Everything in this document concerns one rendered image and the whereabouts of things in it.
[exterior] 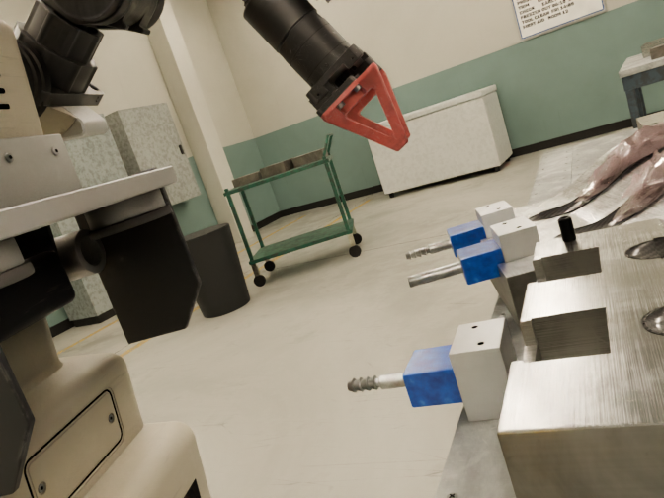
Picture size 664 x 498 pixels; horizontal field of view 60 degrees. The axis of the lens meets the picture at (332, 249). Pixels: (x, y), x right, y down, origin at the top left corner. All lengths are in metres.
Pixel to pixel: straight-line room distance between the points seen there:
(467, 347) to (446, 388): 0.04
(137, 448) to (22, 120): 0.32
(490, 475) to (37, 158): 0.43
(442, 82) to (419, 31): 0.70
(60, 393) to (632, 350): 0.44
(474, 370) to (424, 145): 6.66
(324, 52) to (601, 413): 0.43
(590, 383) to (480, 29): 7.43
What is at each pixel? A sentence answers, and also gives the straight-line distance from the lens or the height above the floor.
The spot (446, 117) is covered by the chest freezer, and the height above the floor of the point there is 0.76.
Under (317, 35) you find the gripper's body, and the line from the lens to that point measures 0.59.
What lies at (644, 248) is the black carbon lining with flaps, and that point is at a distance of 0.43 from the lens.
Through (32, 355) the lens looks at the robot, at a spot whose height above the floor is 0.93.
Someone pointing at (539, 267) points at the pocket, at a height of 0.88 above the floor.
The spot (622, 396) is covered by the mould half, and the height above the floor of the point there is 0.89.
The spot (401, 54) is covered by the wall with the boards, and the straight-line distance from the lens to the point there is 7.95.
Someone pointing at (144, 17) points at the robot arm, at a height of 1.20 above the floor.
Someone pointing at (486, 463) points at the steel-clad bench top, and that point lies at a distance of 0.40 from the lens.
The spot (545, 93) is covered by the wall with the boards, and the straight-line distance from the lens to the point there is 7.54.
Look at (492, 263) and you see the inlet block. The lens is 0.58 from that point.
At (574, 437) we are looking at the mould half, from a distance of 0.25.
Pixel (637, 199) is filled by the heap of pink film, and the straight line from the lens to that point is 0.61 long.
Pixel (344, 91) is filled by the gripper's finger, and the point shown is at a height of 1.05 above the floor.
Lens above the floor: 1.02
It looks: 11 degrees down
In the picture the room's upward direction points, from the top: 19 degrees counter-clockwise
